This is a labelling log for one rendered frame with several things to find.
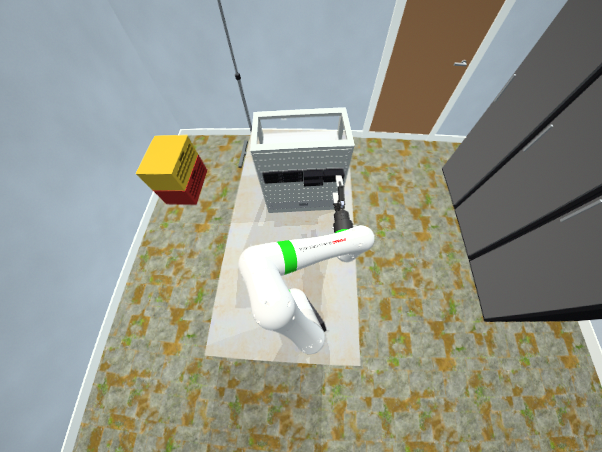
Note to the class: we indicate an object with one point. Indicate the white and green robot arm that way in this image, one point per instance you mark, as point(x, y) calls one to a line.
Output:
point(272, 303)

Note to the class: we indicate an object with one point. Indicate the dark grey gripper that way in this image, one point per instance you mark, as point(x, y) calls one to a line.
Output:
point(339, 201)

